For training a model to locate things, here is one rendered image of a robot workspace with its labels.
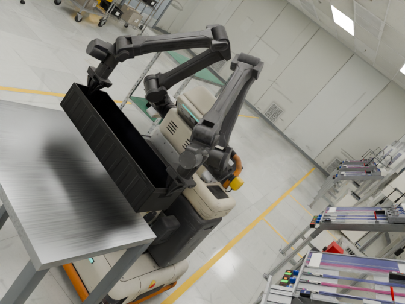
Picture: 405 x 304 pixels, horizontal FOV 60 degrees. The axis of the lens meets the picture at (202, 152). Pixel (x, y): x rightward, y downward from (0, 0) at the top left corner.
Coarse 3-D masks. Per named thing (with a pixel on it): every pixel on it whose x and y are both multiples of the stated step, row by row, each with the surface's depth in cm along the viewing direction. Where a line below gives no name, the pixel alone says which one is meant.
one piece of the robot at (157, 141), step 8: (144, 136) 161; (152, 136) 162; (160, 136) 160; (152, 144) 161; (160, 144) 160; (168, 144) 157; (160, 152) 159; (168, 152) 157; (176, 152) 155; (168, 160) 157; (176, 160) 155
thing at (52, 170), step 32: (0, 128) 115; (32, 128) 126; (64, 128) 140; (0, 160) 104; (32, 160) 113; (64, 160) 124; (96, 160) 137; (0, 192) 97; (32, 192) 102; (64, 192) 111; (96, 192) 122; (0, 224) 172; (32, 224) 93; (64, 224) 101; (96, 224) 109; (128, 224) 119; (32, 256) 88; (64, 256) 92; (128, 256) 125; (32, 288) 92; (96, 288) 132
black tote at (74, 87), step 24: (72, 96) 134; (96, 96) 147; (72, 120) 133; (96, 120) 127; (120, 120) 143; (96, 144) 126; (120, 144) 120; (144, 144) 136; (120, 168) 119; (144, 168) 135; (144, 192) 113
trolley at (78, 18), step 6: (54, 0) 566; (60, 0) 571; (72, 0) 559; (114, 0) 622; (78, 6) 561; (84, 6) 561; (78, 12) 564; (90, 12) 586; (96, 12) 621; (102, 12) 635; (78, 18) 568; (102, 18) 635; (102, 24) 644
